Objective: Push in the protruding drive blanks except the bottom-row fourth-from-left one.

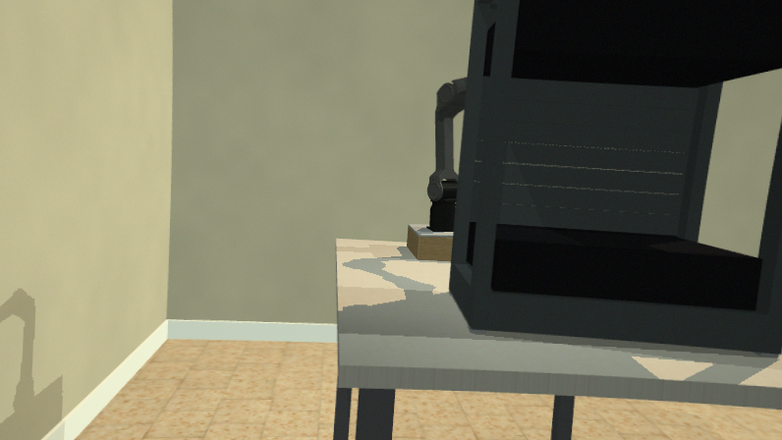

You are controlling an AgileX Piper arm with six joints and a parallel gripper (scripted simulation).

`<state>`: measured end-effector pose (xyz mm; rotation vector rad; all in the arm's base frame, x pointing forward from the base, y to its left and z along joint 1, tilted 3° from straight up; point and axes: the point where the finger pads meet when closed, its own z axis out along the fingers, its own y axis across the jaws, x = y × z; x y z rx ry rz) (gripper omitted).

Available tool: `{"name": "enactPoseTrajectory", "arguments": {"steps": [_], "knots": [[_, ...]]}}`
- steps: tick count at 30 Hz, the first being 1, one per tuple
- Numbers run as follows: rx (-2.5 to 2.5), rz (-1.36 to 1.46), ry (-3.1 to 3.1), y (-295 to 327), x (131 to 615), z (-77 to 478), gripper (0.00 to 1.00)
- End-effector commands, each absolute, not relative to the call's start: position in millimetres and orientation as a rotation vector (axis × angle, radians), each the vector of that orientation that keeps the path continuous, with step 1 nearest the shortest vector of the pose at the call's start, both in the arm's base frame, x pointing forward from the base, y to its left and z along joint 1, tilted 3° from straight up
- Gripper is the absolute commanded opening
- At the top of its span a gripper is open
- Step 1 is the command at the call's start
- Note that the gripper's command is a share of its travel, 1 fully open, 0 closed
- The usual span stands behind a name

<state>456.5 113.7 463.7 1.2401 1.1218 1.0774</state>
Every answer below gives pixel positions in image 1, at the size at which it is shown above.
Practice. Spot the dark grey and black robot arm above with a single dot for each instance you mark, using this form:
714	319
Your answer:
449	96

